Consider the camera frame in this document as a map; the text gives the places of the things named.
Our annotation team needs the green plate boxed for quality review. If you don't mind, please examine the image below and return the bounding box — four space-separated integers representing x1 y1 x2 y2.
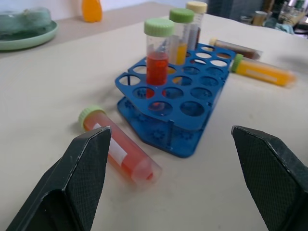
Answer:
0 20 59 51

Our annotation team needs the brown liquid cream-capped tube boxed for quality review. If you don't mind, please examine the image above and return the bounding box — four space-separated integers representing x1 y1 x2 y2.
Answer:
208 37 264 60
185 1 208 50

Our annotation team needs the red liquid green-capped tube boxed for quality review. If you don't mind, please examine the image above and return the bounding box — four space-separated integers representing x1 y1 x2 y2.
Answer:
78 104 163 189
143 18 175 87

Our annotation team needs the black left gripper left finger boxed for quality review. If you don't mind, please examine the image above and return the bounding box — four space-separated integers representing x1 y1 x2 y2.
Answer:
0 126 112 231

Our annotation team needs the brown glass jar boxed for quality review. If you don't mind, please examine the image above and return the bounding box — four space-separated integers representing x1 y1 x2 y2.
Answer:
251 11 270 26

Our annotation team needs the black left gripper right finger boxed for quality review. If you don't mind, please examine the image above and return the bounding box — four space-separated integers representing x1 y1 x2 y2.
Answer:
231 125 308 231

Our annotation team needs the clear glass jar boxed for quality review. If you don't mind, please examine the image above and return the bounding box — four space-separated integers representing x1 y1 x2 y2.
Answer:
279 1 304 26

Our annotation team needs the blue test tube rack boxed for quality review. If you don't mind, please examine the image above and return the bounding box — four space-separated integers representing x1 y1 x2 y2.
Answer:
114 43 235 159

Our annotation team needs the orange liquid green-capped tube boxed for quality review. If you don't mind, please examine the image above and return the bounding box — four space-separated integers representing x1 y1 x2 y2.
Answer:
168 8 195 66
230 53 297 88

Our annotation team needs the orange bottle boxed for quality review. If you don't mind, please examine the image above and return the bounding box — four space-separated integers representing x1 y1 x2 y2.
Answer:
81 0 103 23

